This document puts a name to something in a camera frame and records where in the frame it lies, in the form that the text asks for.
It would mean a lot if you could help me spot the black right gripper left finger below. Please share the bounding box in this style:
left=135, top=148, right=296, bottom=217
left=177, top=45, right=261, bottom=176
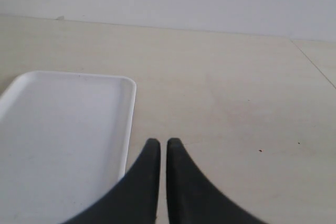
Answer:
left=66, top=138, right=161, bottom=223

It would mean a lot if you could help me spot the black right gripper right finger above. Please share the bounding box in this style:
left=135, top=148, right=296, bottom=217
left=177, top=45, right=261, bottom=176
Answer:
left=166, top=138, right=264, bottom=223

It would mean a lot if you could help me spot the white rectangular plastic tray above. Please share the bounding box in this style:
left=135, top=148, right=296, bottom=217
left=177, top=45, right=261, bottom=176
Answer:
left=1, top=71, right=137, bottom=223

